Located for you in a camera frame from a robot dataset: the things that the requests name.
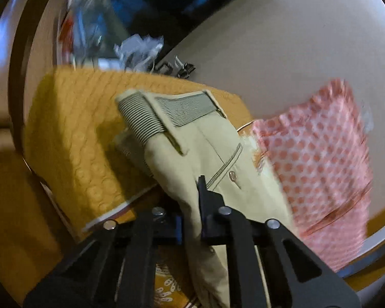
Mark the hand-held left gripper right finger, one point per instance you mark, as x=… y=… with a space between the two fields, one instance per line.
x=208 y=211

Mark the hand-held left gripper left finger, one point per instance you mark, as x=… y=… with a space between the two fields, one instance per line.
x=176 y=227

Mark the beige pants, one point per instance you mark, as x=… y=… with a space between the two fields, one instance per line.
x=192 y=147

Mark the pink dotted cloth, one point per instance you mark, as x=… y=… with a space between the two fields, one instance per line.
x=311 y=166

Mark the yellow quilted blanket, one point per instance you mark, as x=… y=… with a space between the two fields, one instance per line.
x=77 y=128

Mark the black metal clip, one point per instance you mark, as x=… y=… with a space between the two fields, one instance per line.
x=186 y=69

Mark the clear crumpled plastic bag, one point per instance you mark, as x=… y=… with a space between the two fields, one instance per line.
x=138 y=51

